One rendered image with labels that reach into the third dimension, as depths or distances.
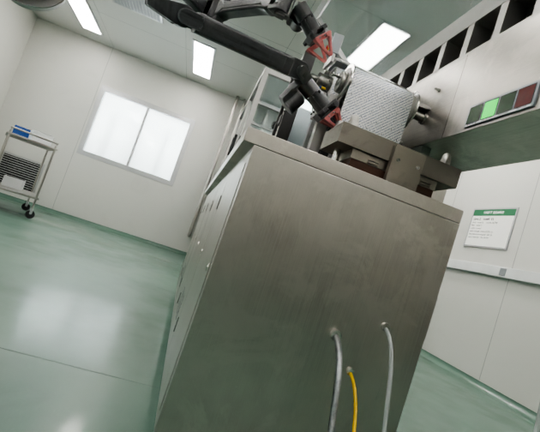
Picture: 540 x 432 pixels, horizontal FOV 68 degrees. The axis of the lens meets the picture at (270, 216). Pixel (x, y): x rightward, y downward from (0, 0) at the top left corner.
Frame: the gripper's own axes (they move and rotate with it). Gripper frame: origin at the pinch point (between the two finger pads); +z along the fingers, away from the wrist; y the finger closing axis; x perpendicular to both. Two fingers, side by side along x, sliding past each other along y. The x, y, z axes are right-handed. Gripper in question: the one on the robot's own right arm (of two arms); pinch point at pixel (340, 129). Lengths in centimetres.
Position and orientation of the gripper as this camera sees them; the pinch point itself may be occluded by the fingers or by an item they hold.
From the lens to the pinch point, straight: 140.2
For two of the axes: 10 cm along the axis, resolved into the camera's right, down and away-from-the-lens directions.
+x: 7.4, -6.6, 1.5
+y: 2.0, 0.0, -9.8
